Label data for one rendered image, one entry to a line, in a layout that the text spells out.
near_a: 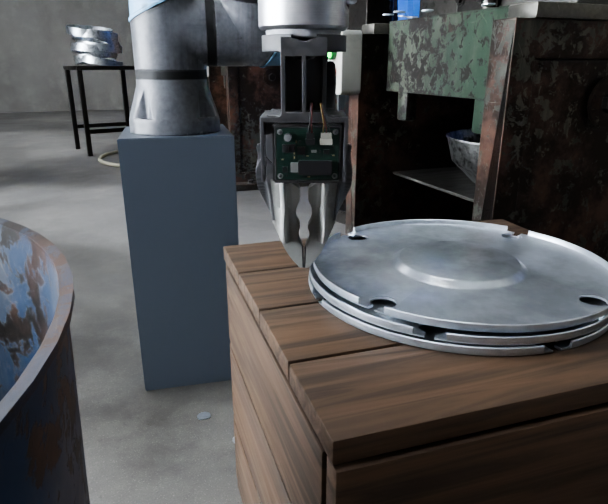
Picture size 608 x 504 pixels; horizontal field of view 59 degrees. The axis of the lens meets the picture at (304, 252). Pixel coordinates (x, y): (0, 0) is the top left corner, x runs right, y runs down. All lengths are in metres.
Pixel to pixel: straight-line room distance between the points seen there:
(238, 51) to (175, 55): 0.10
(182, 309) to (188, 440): 0.22
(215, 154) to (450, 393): 0.61
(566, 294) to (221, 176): 0.57
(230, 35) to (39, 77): 6.68
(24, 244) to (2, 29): 7.29
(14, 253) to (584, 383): 0.37
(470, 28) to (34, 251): 0.88
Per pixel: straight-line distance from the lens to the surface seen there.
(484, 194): 0.92
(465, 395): 0.39
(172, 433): 0.93
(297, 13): 0.45
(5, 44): 7.57
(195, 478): 0.85
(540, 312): 0.48
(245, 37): 0.91
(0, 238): 0.33
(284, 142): 0.44
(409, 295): 0.48
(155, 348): 1.00
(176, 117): 0.90
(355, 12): 1.39
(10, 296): 0.34
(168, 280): 0.95
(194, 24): 0.91
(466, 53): 1.05
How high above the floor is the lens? 0.56
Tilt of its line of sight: 19 degrees down
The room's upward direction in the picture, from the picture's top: straight up
